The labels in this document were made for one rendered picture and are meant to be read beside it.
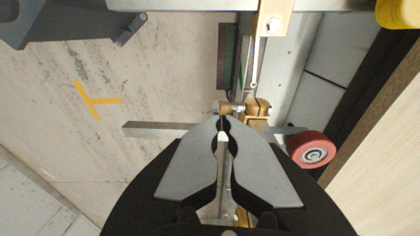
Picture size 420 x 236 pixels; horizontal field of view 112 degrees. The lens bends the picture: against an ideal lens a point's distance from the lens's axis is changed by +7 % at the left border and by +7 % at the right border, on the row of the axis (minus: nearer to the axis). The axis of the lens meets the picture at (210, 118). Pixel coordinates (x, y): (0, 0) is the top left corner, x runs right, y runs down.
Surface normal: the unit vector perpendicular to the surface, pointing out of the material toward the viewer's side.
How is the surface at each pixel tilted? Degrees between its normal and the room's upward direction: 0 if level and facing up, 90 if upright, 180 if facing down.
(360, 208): 0
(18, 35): 0
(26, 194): 90
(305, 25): 0
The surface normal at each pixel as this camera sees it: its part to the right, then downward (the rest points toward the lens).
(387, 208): -0.06, 0.53
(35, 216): 0.99, -0.04
